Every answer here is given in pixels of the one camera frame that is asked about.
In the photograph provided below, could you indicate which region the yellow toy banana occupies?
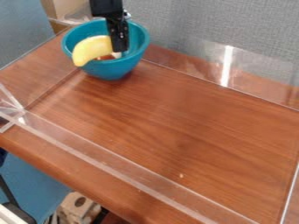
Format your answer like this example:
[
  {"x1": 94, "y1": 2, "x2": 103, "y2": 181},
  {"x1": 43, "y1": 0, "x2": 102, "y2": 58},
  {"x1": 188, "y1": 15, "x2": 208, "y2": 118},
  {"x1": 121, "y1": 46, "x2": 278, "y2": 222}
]
[{"x1": 71, "y1": 35, "x2": 113, "y2": 67}]

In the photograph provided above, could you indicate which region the clear acrylic barrier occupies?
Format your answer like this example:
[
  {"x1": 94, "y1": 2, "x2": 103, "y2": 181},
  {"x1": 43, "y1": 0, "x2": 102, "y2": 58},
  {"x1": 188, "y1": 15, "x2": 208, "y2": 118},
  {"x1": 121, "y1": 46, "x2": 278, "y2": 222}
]
[{"x1": 0, "y1": 0, "x2": 299, "y2": 224}]

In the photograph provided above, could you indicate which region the red and white toy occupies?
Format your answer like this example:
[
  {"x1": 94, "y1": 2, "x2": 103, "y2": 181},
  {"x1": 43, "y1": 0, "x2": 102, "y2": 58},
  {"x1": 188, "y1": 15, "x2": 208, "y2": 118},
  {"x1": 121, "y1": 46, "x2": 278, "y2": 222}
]
[{"x1": 94, "y1": 52, "x2": 122, "y2": 60}]

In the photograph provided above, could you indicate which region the cardboard box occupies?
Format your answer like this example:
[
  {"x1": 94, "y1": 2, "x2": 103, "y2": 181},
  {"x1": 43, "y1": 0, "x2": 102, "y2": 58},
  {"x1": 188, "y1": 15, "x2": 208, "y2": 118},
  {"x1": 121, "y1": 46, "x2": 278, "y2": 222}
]
[{"x1": 39, "y1": 0, "x2": 91, "y2": 33}]

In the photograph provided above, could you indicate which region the wooden block with hole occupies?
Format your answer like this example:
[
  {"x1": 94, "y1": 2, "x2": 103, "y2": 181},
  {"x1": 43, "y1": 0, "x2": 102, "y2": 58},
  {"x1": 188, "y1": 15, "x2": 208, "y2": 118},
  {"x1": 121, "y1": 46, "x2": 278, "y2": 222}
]
[{"x1": 57, "y1": 192, "x2": 101, "y2": 224}]

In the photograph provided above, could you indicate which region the blue bowl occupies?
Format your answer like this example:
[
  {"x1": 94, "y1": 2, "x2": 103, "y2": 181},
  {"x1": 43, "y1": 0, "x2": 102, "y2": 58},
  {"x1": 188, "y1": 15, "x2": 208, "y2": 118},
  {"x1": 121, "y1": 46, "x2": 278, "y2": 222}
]
[{"x1": 59, "y1": 19, "x2": 149, "y2": 81}]

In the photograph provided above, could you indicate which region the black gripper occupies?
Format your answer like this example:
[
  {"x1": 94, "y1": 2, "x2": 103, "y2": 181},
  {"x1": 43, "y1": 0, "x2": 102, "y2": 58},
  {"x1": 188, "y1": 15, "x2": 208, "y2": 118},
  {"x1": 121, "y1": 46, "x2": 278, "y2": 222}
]
[{"x1": 87, "y1": 0, "x2": 129, "y2": 53}]

